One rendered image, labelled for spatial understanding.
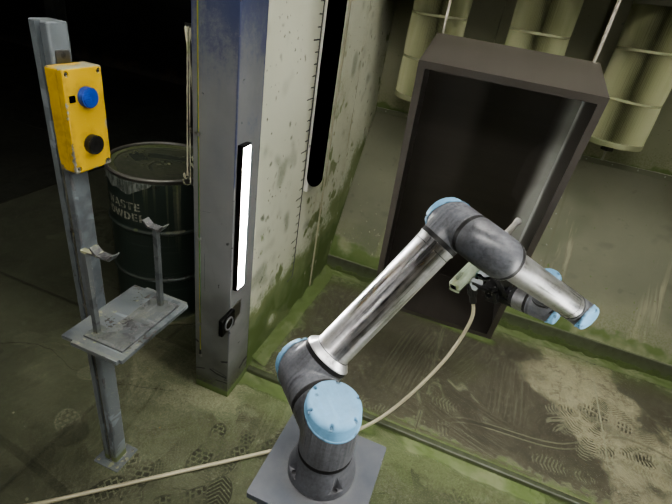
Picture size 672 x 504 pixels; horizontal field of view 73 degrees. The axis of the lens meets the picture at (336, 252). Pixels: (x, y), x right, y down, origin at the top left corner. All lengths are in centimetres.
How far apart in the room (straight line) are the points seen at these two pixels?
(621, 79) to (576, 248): 101
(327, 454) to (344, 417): 11
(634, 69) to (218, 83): 209
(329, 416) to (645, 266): 255
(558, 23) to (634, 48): 39
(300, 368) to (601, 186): 252
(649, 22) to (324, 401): 241
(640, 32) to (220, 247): 228
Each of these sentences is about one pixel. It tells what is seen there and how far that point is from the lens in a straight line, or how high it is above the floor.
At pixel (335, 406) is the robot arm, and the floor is 91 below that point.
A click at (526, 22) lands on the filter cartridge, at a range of 288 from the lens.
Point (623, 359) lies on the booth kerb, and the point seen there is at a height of 11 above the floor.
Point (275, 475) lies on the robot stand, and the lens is 140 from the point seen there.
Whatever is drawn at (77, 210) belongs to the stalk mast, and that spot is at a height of 116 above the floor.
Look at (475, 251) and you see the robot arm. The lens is 118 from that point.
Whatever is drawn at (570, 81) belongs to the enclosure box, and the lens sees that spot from 175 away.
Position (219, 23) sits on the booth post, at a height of 165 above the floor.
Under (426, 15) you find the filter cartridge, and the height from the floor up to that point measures 173.
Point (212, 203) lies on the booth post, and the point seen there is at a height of 103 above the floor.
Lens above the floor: 181
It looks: 30 degrees down
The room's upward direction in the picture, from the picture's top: 10 degrees clockwise
